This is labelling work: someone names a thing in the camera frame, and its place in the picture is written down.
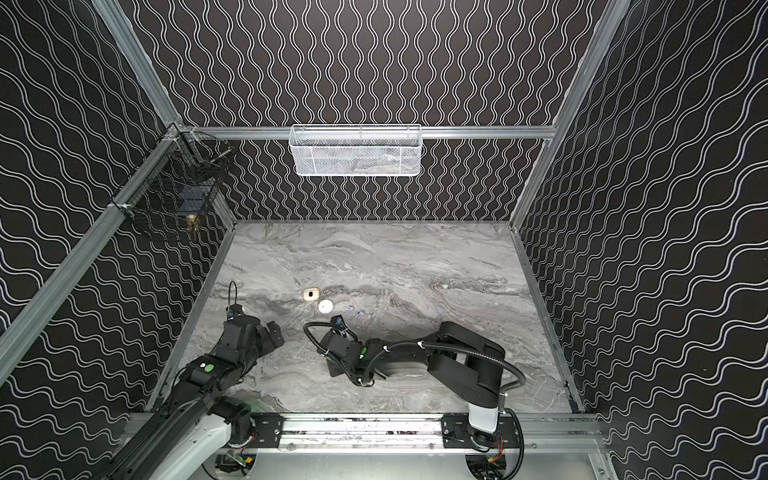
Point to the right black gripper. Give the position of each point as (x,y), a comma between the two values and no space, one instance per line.
(335,352)

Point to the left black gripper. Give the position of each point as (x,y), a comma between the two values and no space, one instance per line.
(257,335)

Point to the white round disc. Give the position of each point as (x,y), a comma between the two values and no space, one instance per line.
(325,306)

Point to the beige earbud charging case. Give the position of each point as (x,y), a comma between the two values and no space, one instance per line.
(311,294)

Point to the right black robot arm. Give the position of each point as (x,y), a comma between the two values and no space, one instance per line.
(471,366)

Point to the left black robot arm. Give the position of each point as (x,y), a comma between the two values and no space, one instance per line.
(201,387)

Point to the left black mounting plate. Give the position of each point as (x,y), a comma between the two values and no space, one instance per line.
(266,430)

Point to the black mounting plate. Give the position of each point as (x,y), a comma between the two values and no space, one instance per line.
(266,430)
(458,434)

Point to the brass fitting in basket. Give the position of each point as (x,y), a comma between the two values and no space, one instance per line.
(192,223)

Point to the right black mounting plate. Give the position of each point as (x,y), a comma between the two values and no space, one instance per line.
(458,434)

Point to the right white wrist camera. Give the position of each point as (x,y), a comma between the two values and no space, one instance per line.
(339,322)

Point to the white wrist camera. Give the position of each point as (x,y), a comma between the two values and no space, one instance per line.
(339,322)
(233,311)

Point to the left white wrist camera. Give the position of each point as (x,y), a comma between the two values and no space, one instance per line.
(233,311)

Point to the black wire wall basket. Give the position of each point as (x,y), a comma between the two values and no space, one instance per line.
(186,181)

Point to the white mesh wall basket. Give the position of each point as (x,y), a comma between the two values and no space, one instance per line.
(356,150)

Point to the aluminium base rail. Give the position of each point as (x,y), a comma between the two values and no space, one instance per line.
(379,433)

